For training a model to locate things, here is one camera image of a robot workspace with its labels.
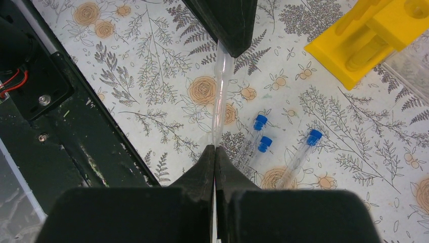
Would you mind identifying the clear plastic tube rack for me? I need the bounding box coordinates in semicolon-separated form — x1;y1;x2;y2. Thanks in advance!
381;30;428;105

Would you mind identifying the test tube blue cap left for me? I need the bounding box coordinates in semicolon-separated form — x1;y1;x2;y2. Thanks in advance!
234;114;268;170

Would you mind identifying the test tube blue cap right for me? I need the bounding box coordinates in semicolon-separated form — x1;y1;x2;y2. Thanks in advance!
275;129;323;189

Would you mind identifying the yellow test tube rack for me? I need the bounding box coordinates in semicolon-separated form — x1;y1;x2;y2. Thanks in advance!
305;0;428;90

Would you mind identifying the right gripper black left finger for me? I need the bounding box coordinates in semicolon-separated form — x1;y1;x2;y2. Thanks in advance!
36;145;215;242

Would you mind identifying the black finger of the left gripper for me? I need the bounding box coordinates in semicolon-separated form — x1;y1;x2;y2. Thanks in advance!
183;0;258;58

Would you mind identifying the test tube blue cap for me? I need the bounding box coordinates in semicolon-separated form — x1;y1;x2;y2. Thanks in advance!
238;136;273;169
275;129;323;189
234;114;268;170

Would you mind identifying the clear plastic pipette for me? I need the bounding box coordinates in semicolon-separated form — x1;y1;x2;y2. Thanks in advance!
211;40;235;147

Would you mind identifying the floral patterned table mat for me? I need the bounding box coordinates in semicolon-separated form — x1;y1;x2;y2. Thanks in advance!
33;1;428;242

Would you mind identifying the test tube blue cap middle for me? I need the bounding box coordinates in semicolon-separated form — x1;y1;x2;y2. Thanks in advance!
238;136;273;169

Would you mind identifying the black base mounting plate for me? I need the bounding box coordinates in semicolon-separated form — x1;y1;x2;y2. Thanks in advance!
1;1;158;214

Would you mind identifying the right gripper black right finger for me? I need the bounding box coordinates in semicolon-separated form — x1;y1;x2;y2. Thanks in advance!
215;146;380;242

